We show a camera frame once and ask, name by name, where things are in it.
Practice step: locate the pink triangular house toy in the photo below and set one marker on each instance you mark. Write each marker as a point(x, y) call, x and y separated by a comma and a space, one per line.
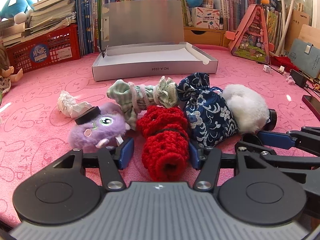
point(250, 40)

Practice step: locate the grey blue notebook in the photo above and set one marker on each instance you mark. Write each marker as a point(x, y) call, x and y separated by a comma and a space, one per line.
point(306, 57)

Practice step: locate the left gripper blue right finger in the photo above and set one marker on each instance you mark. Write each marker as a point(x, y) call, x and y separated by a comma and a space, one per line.
point(196, 155)

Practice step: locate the white small charger plug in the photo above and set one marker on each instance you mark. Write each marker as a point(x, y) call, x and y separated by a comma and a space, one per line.
point(266, 68)

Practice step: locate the white paper ball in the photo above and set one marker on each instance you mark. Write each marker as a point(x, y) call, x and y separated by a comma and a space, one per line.
point(68, 105)

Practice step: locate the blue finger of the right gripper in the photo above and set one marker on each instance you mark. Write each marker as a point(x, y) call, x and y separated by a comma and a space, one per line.
point(275, 139)

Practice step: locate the wooden drawer box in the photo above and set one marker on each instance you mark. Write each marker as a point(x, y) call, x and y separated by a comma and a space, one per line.
point(214, 37)

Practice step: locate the red plastic crate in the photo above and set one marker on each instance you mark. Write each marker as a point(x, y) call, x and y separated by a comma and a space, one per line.
point(58, 46)

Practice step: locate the purple plush monster toy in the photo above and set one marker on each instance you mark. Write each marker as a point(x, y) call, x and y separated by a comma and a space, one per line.
point(97, 127)

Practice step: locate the silver open storage box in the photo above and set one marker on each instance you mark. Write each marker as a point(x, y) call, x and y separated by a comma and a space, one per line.
point(146, 38)

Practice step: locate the blue floral drawstring pouch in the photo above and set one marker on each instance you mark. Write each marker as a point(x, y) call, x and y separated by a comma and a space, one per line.
point(210, 119)

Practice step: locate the blue white plush left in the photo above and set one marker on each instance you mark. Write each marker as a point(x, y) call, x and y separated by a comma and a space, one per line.
point(18, 10)

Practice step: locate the white fluffy plush toy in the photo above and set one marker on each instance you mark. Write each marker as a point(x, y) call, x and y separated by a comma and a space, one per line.
point(247, 106)

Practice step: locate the row of blue books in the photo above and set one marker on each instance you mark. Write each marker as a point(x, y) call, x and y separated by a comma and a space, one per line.
point(88, 14)

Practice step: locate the white printed cardboard box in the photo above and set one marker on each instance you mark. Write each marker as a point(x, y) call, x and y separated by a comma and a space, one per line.
point(206, 18)

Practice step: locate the green striped cloth bundle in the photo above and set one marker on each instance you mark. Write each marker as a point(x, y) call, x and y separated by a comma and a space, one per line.
point(134, 99)

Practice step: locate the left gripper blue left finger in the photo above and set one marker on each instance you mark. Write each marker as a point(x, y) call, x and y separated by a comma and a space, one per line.
point(125, 153)

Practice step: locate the doll with brown hair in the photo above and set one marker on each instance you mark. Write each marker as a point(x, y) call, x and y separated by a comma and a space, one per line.
point(7, 73)

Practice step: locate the black binder clip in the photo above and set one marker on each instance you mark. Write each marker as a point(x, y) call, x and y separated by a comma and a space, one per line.
point(103, 51)

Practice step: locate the red crocheted yarn pouch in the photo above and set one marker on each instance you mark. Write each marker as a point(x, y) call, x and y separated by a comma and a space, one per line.
point(165, 153)

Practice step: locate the black phone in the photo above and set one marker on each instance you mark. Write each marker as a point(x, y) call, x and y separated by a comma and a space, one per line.
point(313, 104)

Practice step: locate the row of upright books right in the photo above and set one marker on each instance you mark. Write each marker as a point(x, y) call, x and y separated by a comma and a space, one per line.
point(235, 7)

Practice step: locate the stack of books on crate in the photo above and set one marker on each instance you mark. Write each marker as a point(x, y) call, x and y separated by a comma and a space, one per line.
point(48, 15)

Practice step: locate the black round puck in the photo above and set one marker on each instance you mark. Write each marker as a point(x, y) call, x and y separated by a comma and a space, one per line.
point(271, 121)

